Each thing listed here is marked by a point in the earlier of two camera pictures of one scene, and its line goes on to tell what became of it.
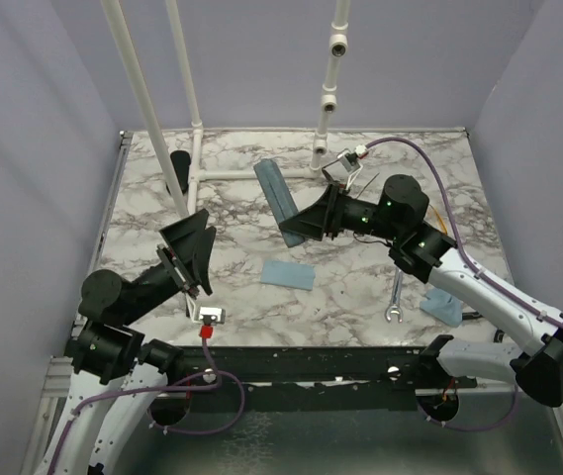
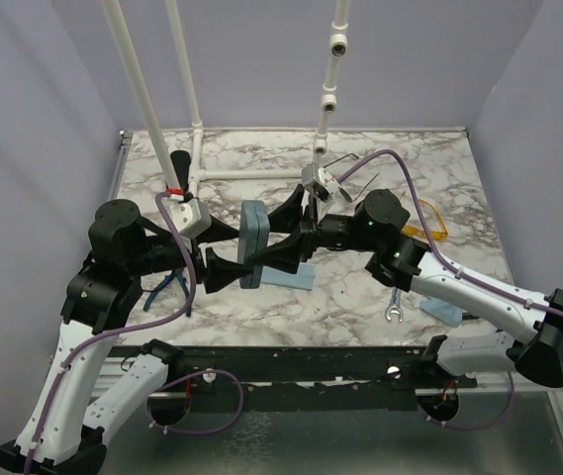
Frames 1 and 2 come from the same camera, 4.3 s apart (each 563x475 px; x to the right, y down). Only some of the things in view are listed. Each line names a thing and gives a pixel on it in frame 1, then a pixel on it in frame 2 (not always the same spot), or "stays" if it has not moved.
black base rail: [307, 378] stays
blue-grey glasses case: [277, 195] -> [253, 237]
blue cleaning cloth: [288, 273] stays
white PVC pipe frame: [337, 44] stays
